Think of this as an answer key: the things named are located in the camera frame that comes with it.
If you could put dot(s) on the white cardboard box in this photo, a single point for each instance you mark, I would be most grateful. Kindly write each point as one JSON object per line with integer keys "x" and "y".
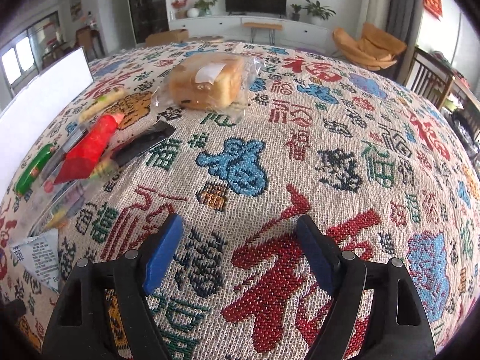
{"x": 36, "y": 105}

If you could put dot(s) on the black snack wrapper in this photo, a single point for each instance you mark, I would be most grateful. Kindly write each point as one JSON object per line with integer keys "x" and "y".
{"x": 141, "y": 143}

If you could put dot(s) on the pale yellow snack bar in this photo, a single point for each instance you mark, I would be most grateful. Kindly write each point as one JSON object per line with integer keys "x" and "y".
{"x": 101, "y": 103}

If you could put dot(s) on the white round vase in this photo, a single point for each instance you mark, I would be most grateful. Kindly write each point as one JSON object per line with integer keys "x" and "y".
{"x": 193, "y": 12}

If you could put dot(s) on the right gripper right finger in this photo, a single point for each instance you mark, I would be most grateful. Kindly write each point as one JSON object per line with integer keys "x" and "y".
{"x": 398, "y": 327}

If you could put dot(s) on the small wooden stool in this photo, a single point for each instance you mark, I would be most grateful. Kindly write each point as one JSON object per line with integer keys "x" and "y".
{"x": 271, "y": 28}

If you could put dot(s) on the brown cardboard box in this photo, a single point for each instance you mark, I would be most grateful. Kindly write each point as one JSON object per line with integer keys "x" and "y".
{"x": 167, "y": 37}

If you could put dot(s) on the grey curtain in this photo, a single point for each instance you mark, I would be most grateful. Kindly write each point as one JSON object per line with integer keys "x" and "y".
{"x": 403, "y": 20}

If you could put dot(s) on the dark wooden chair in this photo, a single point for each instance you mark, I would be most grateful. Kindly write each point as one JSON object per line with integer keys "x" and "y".
{"x": 429, "y": 78}

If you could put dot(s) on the orange butterfly chair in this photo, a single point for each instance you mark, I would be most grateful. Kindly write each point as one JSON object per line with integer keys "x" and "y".
{"x": 375, "y": 49}

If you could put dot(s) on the large green potted plant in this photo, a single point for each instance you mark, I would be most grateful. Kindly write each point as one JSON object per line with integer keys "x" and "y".
{"x": 318, "y": 13}

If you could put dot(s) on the red wall hanging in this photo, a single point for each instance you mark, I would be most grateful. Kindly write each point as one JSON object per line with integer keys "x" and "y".
{"x": 434, "y": 7}

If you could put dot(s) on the patterned woven tablecloth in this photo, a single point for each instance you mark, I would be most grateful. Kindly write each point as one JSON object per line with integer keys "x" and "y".
{"x": 375, "y": 165}

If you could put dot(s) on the packaged bread loaf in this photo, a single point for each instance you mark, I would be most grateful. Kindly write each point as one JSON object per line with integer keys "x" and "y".
{"x": 214, "y": 82}

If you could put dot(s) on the red snack packet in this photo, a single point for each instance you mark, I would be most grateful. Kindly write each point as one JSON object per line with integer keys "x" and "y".
{"x": 85, "y": 155}

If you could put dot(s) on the green snack packet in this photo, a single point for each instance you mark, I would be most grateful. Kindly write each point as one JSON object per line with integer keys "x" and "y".
{"x": 33, "y": 169}

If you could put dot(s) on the red flowers in vase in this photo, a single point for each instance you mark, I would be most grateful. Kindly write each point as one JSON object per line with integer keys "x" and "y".
{"x": 179, "y": 7}

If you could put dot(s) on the clear plastic snack bag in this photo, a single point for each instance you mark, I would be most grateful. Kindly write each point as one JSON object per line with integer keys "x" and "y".
{"x": 50, "y": 202}

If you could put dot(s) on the white tv cabinet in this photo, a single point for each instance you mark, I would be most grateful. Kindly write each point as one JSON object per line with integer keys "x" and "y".
{"x": 295, "y": 34}

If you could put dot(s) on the small potted plant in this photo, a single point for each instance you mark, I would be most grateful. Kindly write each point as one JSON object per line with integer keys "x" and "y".
{"x": 296, "y": 9}

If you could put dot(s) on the dark tall display cabinet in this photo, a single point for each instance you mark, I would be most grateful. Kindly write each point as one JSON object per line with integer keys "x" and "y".
{"x": 147, "y": 17}

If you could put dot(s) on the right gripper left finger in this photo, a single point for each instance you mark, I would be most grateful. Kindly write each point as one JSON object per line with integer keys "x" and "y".
{"x": 79, "y": 327}

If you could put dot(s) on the green plant left of tv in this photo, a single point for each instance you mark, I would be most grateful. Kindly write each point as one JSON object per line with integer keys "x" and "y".
{"x": 205, "y": 6}

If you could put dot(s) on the white triangular snack packet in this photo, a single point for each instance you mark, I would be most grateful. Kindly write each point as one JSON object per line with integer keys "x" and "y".
{"x": 39, "y": 256}

